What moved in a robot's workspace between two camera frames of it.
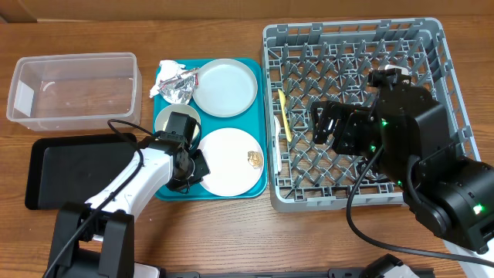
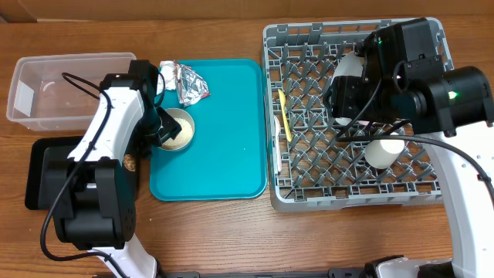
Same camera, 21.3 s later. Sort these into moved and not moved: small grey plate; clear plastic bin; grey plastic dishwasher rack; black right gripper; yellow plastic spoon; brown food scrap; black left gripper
Moved: brown food scrap; black right gripper; small grey plate; black left gripper
Not moved: yellow plastic spoon; grey plastic dishwasher rack; clear plastic bin
